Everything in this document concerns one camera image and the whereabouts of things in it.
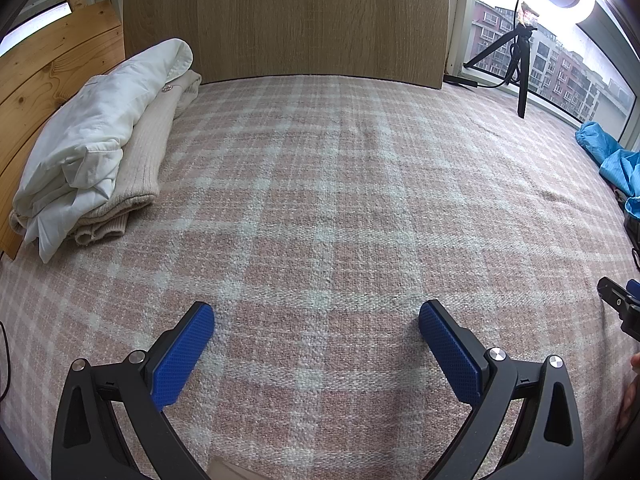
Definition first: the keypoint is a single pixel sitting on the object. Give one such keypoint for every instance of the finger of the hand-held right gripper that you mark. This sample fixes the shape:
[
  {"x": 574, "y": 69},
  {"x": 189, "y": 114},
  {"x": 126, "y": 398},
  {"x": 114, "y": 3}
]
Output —
[{"x": 614, "y": 294}]

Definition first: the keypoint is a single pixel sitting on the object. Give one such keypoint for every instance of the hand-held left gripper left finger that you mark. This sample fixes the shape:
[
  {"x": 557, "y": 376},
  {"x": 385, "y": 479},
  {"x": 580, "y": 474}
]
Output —
[{"x": 182, "y": 355}]

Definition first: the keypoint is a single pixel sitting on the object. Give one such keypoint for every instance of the light oak wooden board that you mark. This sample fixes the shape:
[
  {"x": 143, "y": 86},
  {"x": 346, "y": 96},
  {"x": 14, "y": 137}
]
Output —
[{"x": 300, "y": 20}]

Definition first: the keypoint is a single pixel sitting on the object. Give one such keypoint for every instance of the pink plaid blanket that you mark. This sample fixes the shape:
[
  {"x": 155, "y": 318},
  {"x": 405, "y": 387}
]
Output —
[{"x": 320, "y": 210}]

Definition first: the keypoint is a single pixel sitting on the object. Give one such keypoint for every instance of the folded beige knit sweater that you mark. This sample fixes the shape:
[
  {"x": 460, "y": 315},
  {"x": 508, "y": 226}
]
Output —
[{"x": 145, "y": 160}]

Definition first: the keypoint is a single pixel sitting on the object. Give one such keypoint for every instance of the folded white jacket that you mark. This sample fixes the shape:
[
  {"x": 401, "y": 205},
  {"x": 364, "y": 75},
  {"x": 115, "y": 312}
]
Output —
[{"x": 100, "y": 125}]

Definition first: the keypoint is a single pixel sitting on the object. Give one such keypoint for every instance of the pine wooden panel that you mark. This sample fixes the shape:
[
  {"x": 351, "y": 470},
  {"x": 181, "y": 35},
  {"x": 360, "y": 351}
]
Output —
[{"x": 50, "y": 70}]

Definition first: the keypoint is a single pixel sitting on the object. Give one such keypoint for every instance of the white window frame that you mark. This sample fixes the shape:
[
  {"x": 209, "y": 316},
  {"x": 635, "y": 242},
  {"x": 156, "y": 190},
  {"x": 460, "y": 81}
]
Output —
[{"x": 462, "y": 20}]

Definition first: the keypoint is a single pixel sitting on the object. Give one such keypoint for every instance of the black tripod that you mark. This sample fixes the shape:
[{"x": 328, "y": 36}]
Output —
[{"x": 521, "y": 85}]

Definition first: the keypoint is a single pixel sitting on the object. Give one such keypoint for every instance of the person's right hand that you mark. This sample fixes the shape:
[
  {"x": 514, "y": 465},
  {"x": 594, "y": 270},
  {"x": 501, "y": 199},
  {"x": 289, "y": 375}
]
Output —
[{"x": 627, "y": 395}]

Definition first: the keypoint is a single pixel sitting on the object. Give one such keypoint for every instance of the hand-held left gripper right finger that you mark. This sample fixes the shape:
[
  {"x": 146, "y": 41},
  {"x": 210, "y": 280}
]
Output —
[{"x": 450, "y": 355}]

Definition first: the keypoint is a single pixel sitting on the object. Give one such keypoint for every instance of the blue garment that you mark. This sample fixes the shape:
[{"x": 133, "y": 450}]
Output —
[{"x": 617, "y": 160}]

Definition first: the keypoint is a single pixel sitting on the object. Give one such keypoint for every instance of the apartment buildings outside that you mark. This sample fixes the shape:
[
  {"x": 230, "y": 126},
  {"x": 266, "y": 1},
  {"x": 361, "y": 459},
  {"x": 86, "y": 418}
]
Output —
[{"x": 550, "y": 70}]

